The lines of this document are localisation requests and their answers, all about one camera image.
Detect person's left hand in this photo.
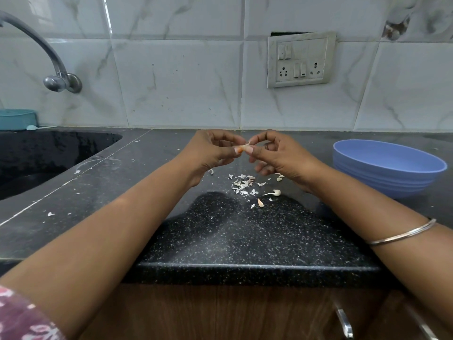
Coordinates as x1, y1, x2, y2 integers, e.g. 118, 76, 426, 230
178, 129, 247, 189

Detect pink floral sleeve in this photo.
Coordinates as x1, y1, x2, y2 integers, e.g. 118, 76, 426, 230
0, 285, 68, 340

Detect person's right forearm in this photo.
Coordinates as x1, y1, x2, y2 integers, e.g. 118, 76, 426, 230
301, 161, 453, 302

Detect silver bangle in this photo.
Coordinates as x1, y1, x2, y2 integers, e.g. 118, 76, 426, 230
366, 218, 437, 246

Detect teal plastic container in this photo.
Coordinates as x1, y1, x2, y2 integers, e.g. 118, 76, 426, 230
0, 109, 39, 132

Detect person's left forearm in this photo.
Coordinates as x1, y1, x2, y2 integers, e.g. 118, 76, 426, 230
0, 152, 203, 340

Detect person's right hand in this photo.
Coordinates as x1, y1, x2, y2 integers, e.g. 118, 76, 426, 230
247, 129, 321, 192

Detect steel cabinet handle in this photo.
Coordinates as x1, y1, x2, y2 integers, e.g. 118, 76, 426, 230
334, 307, 354, 339
406, 307, 440, 340

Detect pile of garlic peels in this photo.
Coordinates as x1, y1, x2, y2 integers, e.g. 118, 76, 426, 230
228, 173, 267, 210

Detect brown wooden cabinet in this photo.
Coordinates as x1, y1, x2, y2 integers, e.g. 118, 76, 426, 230
77, 282, 453, 340

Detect steel wall tap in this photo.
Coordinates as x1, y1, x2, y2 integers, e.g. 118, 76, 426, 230
0, 10, 83, 94

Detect white wall switch socket panel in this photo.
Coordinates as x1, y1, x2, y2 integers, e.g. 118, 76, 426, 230
267, 31, 337, 89

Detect black granite sink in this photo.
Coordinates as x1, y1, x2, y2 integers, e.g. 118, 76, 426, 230
0, 129, 123, 202

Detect blue plastic bowl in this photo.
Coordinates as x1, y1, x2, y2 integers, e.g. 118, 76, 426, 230
332, 139, 448, 199

